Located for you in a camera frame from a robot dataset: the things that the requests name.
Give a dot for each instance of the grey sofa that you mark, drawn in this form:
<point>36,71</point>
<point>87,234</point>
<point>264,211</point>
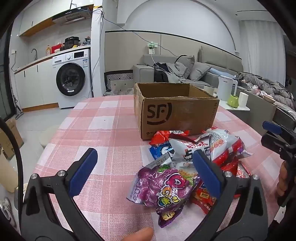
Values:
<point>143,74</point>

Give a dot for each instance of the cream padded seat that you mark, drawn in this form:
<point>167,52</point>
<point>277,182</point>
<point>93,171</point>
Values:
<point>8,173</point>

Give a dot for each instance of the round white stool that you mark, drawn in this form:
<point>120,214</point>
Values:
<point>46,139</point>

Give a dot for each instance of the shiny red foil packet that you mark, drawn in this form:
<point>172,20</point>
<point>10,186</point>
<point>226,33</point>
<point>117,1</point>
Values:
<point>241,171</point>

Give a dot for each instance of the white base cabinet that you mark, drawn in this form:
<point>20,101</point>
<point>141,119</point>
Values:
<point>34,85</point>

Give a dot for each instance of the dark grey pillow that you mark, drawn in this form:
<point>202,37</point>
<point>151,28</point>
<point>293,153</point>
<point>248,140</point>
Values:
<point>185,66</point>

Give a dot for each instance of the light blue pillow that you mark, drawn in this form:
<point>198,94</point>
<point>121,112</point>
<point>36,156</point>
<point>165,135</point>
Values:
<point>219,73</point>

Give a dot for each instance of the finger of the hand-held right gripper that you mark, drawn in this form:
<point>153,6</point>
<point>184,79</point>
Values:
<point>272,142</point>
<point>270,126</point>

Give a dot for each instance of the red box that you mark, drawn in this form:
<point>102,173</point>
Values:
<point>56,49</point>

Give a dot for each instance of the dark bag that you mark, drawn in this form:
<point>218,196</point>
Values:
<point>86,41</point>

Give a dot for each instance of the yellow soap bottle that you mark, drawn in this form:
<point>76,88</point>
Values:
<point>47,51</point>

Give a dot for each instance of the dark glass door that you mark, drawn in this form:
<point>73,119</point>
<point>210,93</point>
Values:
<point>5,88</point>

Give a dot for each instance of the beige mug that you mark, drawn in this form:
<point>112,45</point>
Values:
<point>209,89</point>

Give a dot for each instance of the person's right hand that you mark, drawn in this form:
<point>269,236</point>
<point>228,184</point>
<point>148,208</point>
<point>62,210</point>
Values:
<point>281,180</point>

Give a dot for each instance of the herringbone patterned basket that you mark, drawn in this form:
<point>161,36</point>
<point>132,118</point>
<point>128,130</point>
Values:
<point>118,76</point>

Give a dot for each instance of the white shoe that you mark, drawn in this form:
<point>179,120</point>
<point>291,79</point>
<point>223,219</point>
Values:
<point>5,207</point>

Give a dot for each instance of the black clothes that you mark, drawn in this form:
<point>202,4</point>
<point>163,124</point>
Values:
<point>159,75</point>

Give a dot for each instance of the grey jacket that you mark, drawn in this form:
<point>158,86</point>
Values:
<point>173,73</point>

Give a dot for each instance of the white coffee table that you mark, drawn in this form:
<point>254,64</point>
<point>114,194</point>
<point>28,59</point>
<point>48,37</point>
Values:
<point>231,110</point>

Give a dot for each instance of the pink checked tablecloth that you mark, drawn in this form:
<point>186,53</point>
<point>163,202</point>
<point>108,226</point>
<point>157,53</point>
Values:
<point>104,129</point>

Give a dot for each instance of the brown cardboard box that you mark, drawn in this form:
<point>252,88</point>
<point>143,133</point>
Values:
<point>185,111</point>

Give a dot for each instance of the black pressure cooker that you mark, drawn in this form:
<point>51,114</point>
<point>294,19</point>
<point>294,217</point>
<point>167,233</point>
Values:
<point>72,42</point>

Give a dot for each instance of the white wall cabinet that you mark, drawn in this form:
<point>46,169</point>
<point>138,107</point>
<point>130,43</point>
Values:
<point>34,20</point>

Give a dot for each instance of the white washing machine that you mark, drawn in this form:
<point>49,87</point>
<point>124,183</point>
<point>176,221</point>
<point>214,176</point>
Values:
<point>69,78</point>

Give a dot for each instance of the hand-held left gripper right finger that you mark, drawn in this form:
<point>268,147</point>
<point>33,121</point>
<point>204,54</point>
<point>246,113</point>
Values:
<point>207,176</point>

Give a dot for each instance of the person's left hand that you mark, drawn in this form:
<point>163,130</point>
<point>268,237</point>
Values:
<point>136,235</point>

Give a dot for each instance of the white kettle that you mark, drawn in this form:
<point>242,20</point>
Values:
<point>225,89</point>

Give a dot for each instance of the purple snack packet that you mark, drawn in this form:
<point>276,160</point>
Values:
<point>157,183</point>

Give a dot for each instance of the cardboard box with print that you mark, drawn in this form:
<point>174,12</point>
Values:
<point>9,139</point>

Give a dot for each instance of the white cup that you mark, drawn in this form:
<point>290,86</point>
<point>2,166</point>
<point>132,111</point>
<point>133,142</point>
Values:
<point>242,99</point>

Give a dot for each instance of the light grey pillow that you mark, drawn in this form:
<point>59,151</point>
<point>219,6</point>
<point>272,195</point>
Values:
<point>200,71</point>

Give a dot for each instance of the green white power strip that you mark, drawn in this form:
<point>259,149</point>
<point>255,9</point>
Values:
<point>152,47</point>

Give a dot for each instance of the grey down coat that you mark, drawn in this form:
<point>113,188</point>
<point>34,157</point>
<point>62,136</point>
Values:
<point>266,85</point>

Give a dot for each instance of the green cup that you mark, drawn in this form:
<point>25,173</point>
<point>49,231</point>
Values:
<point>233,102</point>

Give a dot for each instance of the steel range hood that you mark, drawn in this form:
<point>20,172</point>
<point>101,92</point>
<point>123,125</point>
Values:
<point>71,17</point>

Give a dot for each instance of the curved metal faucet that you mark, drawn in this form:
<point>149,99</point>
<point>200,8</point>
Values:
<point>35,52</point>

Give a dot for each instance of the white red noodle packet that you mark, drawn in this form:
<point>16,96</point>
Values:
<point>222,141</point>
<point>182,148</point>

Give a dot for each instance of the orange red snack packet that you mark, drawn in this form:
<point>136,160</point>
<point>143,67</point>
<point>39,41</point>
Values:
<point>201,199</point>

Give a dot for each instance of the blue snack packet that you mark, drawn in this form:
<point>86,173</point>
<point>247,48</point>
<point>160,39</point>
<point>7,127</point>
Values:
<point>159,150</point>

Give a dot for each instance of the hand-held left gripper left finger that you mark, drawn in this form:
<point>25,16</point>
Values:
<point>83,172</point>

